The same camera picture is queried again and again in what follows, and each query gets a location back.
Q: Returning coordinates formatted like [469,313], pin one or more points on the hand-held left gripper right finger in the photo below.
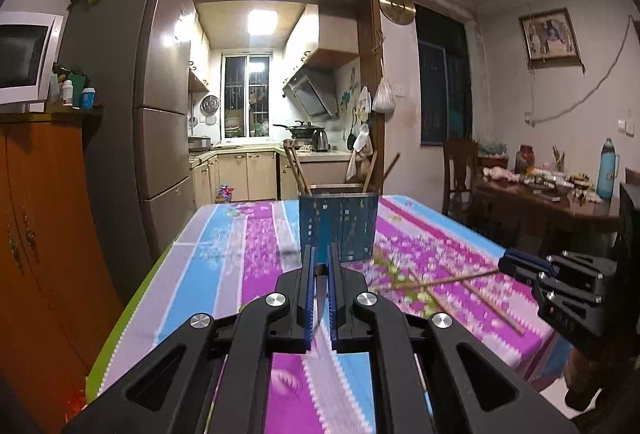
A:
[335,324]

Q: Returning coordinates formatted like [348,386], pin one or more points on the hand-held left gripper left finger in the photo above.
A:
[307,324]

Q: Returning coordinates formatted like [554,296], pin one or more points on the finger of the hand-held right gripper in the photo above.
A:
[530,259]
[520,271]

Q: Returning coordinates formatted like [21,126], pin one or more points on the long wooden chopstick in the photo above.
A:
[391,166]
[370,174]
[292,166]
[450,278]
[305,179]
[492,307]
[299,170]

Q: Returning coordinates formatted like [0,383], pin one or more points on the blue perforated utensil holder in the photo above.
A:
[340,224]

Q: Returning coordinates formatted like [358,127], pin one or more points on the dark wooden dining table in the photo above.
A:
[550,214]

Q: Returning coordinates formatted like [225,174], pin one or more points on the crumpled white tissue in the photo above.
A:
[589,198]

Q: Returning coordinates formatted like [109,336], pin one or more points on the pink cloth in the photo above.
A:
[500,174]

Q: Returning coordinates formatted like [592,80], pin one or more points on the floral striped tablecloth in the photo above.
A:
[240,264]

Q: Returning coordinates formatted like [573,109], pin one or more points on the bowl of food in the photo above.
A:
[581,183]

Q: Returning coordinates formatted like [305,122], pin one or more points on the glass jar red lid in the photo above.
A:
[525,160]

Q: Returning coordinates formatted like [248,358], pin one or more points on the cup of chopsticks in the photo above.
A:
[557,161]

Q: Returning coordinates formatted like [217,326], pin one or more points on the dark wooden chair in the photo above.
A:
[460,154]
[631,224]

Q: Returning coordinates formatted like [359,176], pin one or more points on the blue thermos bottle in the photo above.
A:
[607,174]

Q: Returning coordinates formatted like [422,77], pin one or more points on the clear plastic bags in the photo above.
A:
[492,150]

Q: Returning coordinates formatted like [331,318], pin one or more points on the colourful packets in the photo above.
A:
[224,194]

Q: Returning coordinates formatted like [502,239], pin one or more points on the beige hanging bag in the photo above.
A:
[357,166]

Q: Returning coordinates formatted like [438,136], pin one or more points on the beige kitchen base cabinets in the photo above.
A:
[235,176]

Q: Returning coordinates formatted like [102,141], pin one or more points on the steel electric kettle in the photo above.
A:
[320,140]

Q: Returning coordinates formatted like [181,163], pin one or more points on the white hanging cloth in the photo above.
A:
[361,138]

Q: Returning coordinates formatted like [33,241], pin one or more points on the dark window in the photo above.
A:
[442,89]

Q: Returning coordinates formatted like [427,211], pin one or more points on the black wok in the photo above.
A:
[302,130]

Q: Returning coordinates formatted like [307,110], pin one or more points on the white hanging plastic bag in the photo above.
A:
[384,99]

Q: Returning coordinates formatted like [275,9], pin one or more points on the framed elephant picture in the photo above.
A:
[549,36]

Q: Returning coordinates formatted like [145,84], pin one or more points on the steel range hood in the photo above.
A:
[310,91]

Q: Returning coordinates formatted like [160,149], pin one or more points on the round hanging strainer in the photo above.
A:
[210,105]

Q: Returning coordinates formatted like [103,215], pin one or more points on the red object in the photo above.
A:
[75,401]

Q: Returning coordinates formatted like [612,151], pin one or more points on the barred kitchen window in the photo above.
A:
[240,84]

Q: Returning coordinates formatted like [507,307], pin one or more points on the orange wooden cabinet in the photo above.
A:
[45,214]

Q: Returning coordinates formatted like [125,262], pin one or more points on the silver refrigerator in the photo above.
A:
[160,64]

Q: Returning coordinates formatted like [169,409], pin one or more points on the kitchen ceiling light panel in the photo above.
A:
[262,21]

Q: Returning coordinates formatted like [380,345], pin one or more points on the blue lidded jar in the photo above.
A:
[88,100]

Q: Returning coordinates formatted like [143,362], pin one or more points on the small white bottle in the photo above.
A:
[67,95]

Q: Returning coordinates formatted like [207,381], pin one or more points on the green container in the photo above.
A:
[77,84]

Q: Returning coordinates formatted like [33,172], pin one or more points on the white microwave oven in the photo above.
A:
[20,59]

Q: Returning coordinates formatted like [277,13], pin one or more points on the white double wall socket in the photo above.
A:
[625,128]

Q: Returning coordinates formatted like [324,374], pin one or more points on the white light switch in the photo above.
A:
[400,90]

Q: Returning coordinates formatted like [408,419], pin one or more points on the brown wooden door frame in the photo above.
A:
[372,64]

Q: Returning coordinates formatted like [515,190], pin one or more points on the wooden wall cabinet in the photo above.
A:
[335,34]
[197,64]

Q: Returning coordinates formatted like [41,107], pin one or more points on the round gold wall clock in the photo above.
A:
[397,6]

